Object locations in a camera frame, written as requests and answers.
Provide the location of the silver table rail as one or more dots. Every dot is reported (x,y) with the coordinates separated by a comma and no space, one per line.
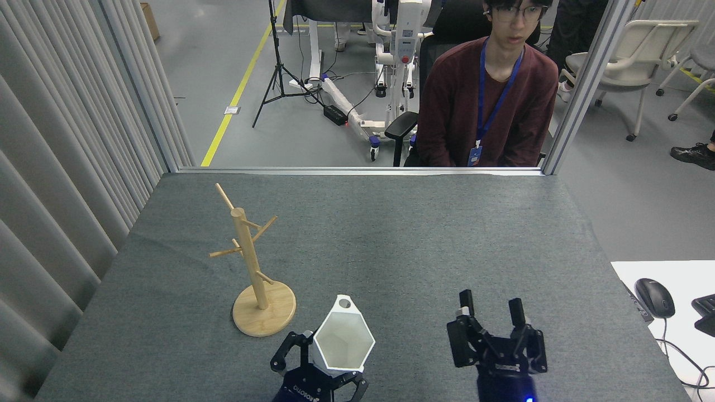
(335,170)

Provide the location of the wooden cup rack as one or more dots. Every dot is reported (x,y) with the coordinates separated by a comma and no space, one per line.
(248,245)

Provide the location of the grey pleated curtain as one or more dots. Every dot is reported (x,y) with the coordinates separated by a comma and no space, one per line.
(56,167)

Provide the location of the grey office chair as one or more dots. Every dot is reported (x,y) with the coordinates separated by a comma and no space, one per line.
(701,58)

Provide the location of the seated person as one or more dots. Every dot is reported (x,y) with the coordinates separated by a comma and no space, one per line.
(452,100)

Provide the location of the black shoe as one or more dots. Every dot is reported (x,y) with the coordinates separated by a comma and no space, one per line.
(694,155)

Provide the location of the cardboard box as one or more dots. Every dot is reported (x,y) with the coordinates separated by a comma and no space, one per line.
(149,21)

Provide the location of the silver floor plate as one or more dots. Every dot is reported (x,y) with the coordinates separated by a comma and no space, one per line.
(232,110)

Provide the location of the white hexagonal cup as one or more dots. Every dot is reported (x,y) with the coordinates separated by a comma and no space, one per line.
(341,340)

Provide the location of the desk with dark cover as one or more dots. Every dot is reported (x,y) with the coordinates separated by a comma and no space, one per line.
(329,11)

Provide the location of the black power strip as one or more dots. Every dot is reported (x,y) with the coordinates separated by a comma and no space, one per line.
(335,115)

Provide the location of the standing person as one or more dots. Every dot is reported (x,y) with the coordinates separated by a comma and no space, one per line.
(578,28)

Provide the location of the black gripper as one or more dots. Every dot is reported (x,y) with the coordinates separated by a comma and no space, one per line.
(505,385)
(304,388)

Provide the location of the black keyboard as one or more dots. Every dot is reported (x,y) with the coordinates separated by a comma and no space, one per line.
(705,315)

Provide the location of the black computer mouse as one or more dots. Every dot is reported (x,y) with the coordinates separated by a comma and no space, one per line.
(654,297)

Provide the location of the black office chair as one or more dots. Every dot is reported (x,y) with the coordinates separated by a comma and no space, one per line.
(401,125)

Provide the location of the white office chair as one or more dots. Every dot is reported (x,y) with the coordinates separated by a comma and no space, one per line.
(631,61)

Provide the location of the white wheeled stand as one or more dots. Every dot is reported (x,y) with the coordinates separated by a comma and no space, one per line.
(405,33)

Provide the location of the white desk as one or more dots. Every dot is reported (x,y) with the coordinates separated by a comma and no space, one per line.
(687,273)

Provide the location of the slanted silver post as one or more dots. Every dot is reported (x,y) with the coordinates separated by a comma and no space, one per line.
(592,72)

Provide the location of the black tripod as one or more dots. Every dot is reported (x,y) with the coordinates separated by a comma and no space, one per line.
(276,61)

